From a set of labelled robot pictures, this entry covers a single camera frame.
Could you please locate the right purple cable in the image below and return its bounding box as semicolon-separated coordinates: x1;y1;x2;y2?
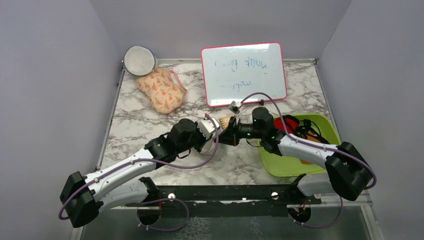
240;92;378;190

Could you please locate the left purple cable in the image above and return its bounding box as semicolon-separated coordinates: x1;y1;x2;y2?
58;113;220;221

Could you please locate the green plastic tray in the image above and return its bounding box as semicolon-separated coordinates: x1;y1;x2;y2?
258;113;341;177

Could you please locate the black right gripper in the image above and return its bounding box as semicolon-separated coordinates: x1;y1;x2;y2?
214;116;264;147

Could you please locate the black mounting rail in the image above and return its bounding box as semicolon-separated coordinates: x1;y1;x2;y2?
127;184;321;218

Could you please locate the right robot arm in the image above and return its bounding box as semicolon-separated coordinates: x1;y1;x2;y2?
217;107;373;204

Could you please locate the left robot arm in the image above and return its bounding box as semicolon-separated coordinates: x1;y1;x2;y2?
58;114;221;228

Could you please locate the grey rimmed mesh laundry bag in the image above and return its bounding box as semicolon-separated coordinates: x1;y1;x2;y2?
123;45;158;77

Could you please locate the pink framed whiteboard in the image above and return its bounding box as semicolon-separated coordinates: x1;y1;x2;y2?
201;42;288;107

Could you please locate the red and black bra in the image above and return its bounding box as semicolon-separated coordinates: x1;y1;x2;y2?
274;115;329;144

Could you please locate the purple cable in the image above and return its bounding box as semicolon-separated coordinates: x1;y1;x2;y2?
58;113;220;221
240;92;378;190

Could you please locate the peach floral bra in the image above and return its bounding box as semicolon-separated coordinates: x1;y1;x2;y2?
136;67;187;115

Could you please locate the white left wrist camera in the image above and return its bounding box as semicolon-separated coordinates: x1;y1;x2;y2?
197;117;221;140

